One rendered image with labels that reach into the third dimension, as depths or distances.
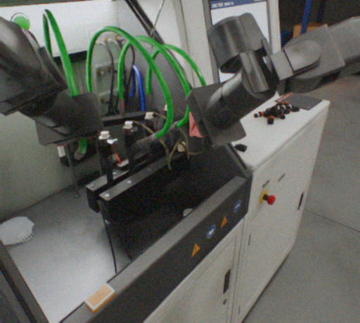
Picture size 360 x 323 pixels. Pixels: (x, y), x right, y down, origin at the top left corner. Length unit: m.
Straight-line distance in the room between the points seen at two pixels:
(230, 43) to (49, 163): 0.81
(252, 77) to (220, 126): 0.10
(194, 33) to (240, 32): 0.62
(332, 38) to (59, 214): 0.90
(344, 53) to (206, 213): 0.54
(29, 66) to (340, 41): 0.34
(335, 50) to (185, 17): 0.68
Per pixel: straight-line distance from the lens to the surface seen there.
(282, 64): 0.41
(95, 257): 0.92
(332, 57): 0.43
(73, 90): 0.57
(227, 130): 0.50
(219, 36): 0.45
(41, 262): 0.95
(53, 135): 0.53
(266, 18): 1.48
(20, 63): 0.29
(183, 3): 1.05
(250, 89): 0.42
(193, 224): 0.80
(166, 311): 0.91
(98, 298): 0.68
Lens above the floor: 1.51
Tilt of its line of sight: 29 degrees down
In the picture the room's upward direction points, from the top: straight up
